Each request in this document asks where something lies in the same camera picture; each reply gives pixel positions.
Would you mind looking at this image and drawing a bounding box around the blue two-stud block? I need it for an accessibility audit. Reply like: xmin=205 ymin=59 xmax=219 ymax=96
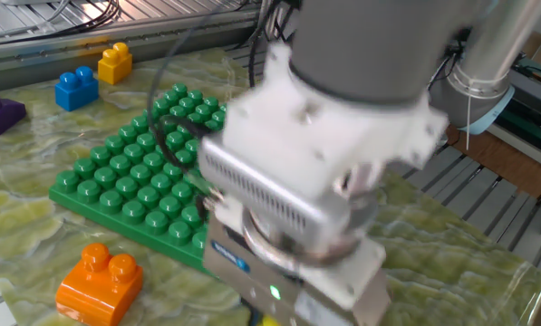
xmin=54 ymin=66 xmax=101 ymax=112

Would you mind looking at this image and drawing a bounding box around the orange two-stud block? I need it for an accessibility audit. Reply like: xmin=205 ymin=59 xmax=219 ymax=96
xmin=54 ymin=242 xmax=144 ymax=326

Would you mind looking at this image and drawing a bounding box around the green marble patterned mat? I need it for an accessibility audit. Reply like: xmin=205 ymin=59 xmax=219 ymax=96
xmin=0 ymin=47 xmax=541 ymax=326

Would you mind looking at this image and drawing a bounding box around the black table cable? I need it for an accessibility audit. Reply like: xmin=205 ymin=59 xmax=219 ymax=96
xmin=0 ymin=0 xmax=126 ymax=46

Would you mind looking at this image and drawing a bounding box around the silver Schunk gripper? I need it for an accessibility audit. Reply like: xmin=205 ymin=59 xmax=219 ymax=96
xmin=201 ymin=201 xmax=391 ymax=326

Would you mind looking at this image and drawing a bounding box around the yellow two-stud block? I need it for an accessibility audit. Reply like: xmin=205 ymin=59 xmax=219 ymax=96
xmin=97 ymin=42 xmax=133 ymax=86

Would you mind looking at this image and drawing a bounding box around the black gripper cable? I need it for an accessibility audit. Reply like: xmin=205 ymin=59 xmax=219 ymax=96
xmin=155 ymin=112 xmax=221 ymax=223

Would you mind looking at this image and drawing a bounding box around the large green studded baseplate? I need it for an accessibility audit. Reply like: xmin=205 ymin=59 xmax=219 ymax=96
xmin=47 ymin=82 xmax=229 ymax=276

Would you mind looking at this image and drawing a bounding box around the aluminium profile rail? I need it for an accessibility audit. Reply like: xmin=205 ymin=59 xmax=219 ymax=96
xmin=0 ymin=24 xmax=262 ymax=91

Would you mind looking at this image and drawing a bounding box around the black cable green connector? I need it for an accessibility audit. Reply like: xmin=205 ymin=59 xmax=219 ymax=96
xmin=145 ymin=8 xmax=217 ymax=200

